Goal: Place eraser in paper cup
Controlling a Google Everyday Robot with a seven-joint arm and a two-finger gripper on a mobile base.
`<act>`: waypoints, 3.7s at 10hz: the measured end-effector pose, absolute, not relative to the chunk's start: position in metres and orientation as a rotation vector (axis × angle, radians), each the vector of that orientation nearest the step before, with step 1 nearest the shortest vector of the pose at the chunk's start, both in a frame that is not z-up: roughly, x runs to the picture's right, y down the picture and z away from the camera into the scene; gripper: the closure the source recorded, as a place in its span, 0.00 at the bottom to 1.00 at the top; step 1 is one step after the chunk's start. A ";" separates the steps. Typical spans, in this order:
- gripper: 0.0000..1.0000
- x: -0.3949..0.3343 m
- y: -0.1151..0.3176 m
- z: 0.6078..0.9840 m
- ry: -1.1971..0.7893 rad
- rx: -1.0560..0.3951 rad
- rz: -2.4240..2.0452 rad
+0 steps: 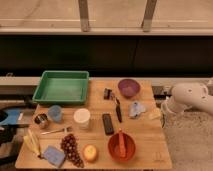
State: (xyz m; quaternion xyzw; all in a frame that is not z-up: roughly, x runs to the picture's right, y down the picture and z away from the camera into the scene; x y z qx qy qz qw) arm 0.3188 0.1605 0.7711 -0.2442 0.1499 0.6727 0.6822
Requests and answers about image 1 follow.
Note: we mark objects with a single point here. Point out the purple bowl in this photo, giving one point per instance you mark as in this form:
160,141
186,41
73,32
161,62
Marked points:
128,87

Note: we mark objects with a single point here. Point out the small metal cup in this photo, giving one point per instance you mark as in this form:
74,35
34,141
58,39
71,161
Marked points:
42,121

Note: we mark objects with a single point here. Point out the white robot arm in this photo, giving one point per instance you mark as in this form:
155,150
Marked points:
187,95

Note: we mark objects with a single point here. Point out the orange carrot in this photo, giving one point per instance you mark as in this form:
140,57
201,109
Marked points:
122,147

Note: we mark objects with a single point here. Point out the crumpled blue white cloth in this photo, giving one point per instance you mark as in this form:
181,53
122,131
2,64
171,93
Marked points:
136,109

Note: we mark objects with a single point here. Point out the blue plastic cup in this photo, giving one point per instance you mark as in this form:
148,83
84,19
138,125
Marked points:
55,113

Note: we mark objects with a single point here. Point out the yellow apple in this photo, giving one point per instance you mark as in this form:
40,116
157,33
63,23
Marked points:
90,153

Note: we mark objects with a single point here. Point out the green plastic tray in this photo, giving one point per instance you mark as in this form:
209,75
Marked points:
62,87

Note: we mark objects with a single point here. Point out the blue sponge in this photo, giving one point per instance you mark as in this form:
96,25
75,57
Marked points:
54,156

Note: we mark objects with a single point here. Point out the orange bowl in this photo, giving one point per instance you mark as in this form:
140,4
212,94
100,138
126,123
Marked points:
113,148

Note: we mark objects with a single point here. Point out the white paper cup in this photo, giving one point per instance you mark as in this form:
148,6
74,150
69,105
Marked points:
82,118

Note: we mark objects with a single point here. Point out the bunch of red grapes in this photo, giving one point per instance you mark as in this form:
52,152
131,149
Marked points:
69,147

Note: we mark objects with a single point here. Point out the black handled knife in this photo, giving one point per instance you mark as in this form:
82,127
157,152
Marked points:
118,110

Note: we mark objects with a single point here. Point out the blue black device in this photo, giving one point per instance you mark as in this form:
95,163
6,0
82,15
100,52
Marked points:
18,117

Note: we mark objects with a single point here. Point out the small black clip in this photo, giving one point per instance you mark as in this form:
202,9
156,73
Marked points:
107,93

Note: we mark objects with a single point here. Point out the yellow banana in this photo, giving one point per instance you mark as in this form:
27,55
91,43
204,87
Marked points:
32,142

